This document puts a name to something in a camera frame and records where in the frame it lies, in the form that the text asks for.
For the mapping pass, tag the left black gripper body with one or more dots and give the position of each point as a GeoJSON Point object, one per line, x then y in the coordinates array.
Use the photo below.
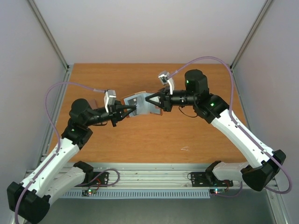
{"type": "Point", "coordinates": [113, 112]}

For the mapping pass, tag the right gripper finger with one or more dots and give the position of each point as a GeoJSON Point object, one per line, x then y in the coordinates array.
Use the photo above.
{"type": "Point", "coordinates": [154, 96]}
{"type": "Point", "coordinates": [159, 104]}

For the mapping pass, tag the brown leather card holder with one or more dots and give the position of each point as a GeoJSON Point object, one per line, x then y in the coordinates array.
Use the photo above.
{"type": "Point", "coordinates": [143, 107]}

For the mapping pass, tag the right circuit board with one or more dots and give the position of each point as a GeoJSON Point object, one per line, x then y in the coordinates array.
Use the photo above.
{"type": "Point", "coordinates": [217, 191]}

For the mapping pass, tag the left circuit board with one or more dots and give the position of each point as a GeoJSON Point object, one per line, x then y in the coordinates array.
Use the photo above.
{"type": "Point", "coordinates": [89, 192]}

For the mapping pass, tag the aluminium corner post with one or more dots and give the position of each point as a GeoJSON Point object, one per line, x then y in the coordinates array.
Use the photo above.
{"type": "Point", "coordinates": [251, 33]}
{"type": "Point", "coordinates": [33, 6]}

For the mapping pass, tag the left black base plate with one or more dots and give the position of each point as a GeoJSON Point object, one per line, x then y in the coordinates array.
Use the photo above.
{"type": "Point", "coordinates": [94, 179]}

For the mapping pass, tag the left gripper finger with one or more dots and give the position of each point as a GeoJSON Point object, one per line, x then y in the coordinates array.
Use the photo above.
{"type": "Point", "coordinates": [125, 113]}
{"type": "Point", "coordinates": [125, 107]}

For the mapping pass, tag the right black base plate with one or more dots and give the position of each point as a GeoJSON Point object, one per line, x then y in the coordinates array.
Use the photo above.
{"type": "Point", "coordinates": [201, 179]}

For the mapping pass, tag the aluminium rail frame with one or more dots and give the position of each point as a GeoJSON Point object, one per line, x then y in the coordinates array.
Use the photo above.
{"type": "Point", "coordinates": [128, 175]}

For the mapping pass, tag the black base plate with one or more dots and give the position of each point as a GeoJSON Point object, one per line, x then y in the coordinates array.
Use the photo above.
{"type": "Point", "coordinates": [201, 179]}
{"type": "Point", "coordinates": [94, 179]}

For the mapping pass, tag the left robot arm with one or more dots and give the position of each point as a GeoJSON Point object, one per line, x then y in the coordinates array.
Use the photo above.
{"type": "Point", "coordinates": [32, 198]}

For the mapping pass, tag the left aluminium corner post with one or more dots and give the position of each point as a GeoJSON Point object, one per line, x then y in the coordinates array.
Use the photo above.
{"type": "Point", "coordinates": [33, 6]}

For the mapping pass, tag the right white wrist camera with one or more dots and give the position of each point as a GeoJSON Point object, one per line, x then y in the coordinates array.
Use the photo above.
{"type": "Point", "coordinates": [165, 79]}

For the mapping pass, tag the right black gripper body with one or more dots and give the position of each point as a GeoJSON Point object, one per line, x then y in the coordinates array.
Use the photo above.
{"type": "Point", "coordinates": [166, 101]}

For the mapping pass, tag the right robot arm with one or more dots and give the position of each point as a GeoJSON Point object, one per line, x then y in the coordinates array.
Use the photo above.
{"type": "Point", "coordinates": [262, 163]}

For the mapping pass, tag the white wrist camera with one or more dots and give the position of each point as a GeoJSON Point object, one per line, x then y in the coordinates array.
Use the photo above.
{"type": "Point", "coordinates": [165, 79]}
{"type": "Point", "coordinates": [109, 98]}

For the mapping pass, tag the black VIP card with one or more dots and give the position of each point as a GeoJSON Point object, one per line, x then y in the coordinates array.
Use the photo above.
{"type": "Point", "coordinates": [133, 101]}

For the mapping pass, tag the grey slotted cable duct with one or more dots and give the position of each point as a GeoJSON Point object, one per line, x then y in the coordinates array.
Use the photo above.
{"type": "Point", "coordinates": [139, 194]}

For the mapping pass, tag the right aluminium corner post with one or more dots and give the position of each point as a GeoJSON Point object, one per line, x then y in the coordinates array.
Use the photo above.
{"type": "Point", "coordinates": [251, 33]}

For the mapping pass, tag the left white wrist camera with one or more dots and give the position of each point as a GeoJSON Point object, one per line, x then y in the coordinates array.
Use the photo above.
{"type": "Point", "coordinates": [109, 98]}

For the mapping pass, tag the circuit board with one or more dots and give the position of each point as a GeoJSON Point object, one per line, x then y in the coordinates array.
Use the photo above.
{"type": "Point", "coordinates": [89, 192]}
{"type": "Point", "coordinates": [217, 191]}

